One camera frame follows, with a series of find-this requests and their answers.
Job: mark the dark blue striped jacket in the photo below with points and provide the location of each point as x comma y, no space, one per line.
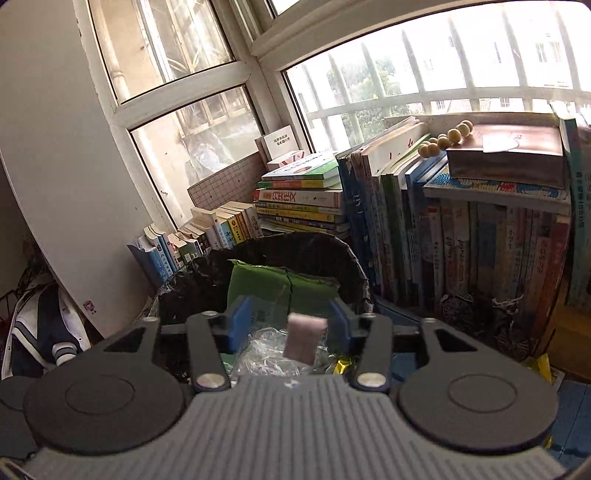
41,332

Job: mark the stack of lying books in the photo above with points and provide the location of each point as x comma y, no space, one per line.
300,198

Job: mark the white window guard bars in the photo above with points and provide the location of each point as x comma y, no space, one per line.
369,104

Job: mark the black trash bin with liner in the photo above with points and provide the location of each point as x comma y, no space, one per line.
323,249

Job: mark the grid board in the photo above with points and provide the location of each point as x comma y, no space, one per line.
217,184

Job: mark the long row of upright books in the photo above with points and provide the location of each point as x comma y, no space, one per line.
461,258

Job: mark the pale pink block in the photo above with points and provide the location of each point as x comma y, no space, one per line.
304,337

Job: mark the white printed box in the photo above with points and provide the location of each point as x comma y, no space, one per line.
277,141

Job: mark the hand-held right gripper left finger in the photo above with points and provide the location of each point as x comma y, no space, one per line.
241,323

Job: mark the white furniture panel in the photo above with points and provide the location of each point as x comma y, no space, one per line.
55,184

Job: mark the upright books on drawer box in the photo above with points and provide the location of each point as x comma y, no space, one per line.
579,207

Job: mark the white red box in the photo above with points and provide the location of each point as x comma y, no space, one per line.
288,159

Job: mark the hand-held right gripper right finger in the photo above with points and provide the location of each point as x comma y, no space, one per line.
339,327

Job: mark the clear plastic wrapper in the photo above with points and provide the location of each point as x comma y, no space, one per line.
272,355

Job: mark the row of leaning books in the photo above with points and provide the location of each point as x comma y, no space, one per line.
198,244

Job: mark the wooden drawer box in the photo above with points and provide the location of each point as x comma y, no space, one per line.
575,341

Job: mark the green plastic bag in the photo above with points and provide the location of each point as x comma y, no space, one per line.
263,281

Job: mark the patterned flat book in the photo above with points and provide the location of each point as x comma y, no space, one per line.
498,191

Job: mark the small gold foil wrapper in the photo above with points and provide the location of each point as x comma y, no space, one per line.
540,369

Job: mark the white window frame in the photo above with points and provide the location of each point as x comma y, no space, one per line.
184,87

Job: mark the miniature metal bicycle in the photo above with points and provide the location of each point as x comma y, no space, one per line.
508,341

